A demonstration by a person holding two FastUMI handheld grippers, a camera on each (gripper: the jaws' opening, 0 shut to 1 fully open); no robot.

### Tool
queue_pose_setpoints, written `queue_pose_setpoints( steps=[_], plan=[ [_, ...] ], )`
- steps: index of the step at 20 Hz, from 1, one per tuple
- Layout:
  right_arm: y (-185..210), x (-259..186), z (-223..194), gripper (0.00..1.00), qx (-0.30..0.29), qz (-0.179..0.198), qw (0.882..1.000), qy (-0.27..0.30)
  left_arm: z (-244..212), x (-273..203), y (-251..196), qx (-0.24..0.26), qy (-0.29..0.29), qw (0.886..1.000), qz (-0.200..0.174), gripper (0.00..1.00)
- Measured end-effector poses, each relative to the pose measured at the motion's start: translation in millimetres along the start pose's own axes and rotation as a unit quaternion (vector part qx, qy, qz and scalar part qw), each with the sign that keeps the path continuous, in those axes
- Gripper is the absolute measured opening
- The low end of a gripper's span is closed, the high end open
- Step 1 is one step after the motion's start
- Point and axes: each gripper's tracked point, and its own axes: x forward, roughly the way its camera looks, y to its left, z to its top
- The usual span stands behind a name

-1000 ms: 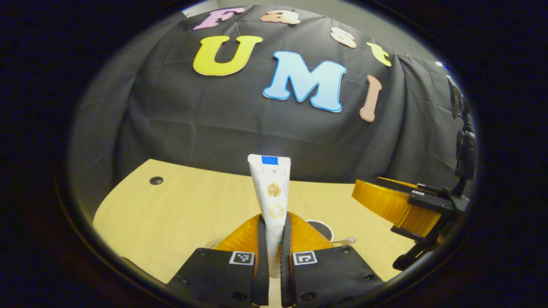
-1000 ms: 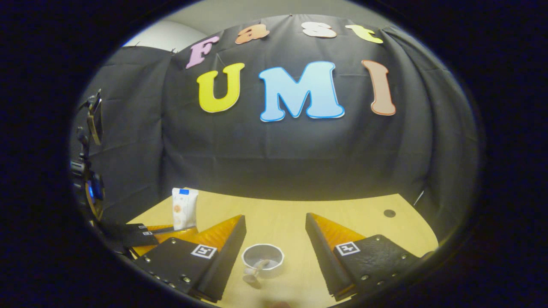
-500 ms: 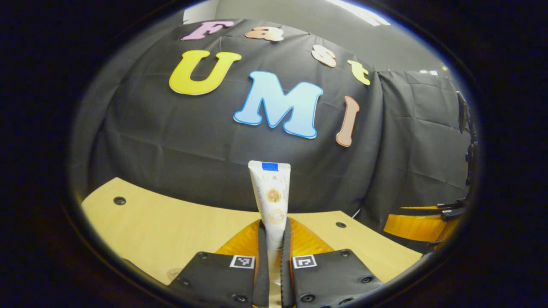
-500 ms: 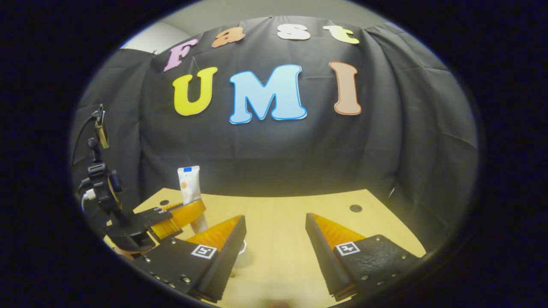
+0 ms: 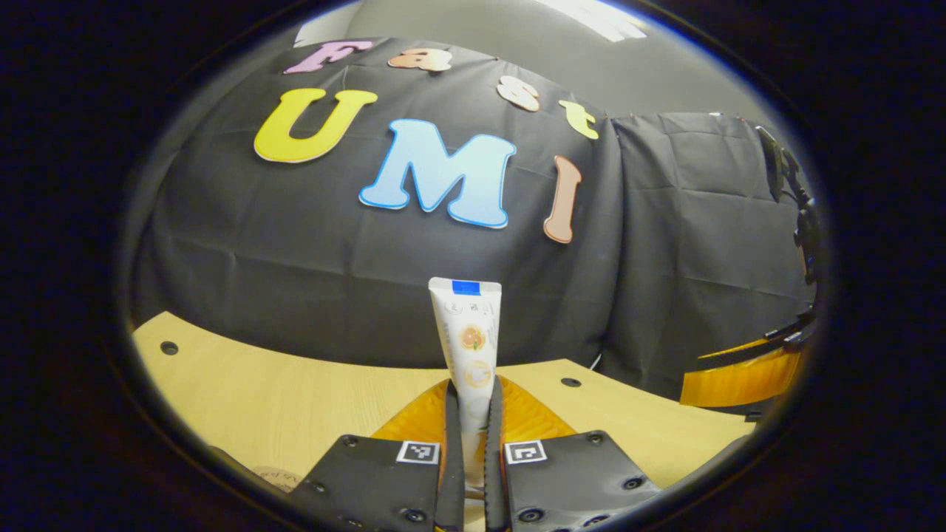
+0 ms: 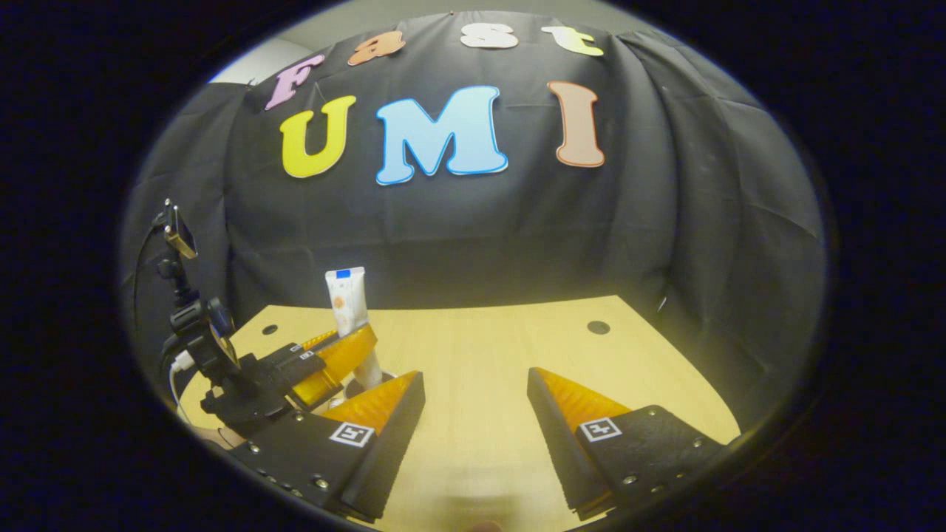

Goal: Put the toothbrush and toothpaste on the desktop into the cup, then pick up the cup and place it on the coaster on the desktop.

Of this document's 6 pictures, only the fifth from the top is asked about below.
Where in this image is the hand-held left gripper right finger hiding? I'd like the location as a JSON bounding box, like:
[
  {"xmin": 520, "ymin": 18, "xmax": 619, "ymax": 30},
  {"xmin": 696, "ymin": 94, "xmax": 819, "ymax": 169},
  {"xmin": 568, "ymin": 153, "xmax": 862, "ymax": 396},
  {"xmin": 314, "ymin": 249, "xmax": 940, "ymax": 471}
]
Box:
[{"xmin": 484, "ymin": 375, "xmax": 662, "ymax": 532}]

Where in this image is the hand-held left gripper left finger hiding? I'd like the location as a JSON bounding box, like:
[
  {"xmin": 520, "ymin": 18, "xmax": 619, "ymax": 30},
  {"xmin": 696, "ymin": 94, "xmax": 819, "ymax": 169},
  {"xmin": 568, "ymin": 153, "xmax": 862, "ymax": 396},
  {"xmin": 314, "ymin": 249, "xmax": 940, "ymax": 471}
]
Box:
[{"xmin": 285, "ymin": 378, "xmax": 465, "ymax": 532}]

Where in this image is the white toothpaste tube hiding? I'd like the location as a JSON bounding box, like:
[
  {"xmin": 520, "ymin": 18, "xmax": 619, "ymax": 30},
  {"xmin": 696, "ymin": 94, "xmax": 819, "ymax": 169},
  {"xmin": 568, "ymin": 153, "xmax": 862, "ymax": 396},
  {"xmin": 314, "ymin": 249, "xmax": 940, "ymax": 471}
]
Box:
[{"xmin": 428, "ymin": 277, "xmax": 503, "ymax": 490}]

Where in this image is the round wooden coaster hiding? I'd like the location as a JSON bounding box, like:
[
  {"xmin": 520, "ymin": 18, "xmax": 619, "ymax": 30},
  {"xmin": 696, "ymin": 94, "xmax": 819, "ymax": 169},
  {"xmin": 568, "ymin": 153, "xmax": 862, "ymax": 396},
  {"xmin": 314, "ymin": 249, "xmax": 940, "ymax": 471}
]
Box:
[{"xmin": 251, "ymin": 465, "xmax": 304, "ymax": 494}]

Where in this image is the black backdrop cloth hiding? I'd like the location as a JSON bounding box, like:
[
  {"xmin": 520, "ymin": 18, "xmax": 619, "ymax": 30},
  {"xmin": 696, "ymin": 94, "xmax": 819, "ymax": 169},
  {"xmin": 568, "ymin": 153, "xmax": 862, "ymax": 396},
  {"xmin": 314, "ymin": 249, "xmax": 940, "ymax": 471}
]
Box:
[{"xmin": 133, "ymin": 37, "xmax": 821, "ymax": 415}]

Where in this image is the long ceiling light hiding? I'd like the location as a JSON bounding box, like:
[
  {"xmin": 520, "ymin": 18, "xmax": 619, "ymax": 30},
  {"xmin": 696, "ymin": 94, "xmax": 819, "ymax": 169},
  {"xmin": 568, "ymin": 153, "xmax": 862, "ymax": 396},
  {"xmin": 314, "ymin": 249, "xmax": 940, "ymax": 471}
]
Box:
[{"xmin": 536, "ymin": 0, "xmax": 647, "ymax": 43}]

